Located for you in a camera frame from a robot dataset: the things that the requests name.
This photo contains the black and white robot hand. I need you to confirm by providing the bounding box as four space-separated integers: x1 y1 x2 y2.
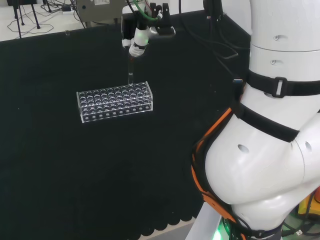
121 14 159 58

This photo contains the grey base plate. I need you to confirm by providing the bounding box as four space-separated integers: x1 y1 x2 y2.
184 201 224 240

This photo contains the yellow stop button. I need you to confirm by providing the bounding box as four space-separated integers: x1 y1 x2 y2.
296 184 320 221

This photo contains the black tripod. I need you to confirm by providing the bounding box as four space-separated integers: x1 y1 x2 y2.
6 0 41 39

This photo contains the green cable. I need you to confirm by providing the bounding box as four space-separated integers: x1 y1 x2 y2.
131 0 162 24

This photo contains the clear glass test tube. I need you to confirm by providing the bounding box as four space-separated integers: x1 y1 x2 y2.
126 56 136 85

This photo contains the grey metal box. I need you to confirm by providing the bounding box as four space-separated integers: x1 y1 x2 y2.
75 0 127 28

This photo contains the clear acrylic test tube rack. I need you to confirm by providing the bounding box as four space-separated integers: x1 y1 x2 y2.
76 80 154 124

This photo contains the black bench cloth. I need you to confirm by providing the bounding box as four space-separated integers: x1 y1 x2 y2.
0 9 252 240

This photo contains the black floor cable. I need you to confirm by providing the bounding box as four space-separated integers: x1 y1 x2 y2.
6 0 86 36

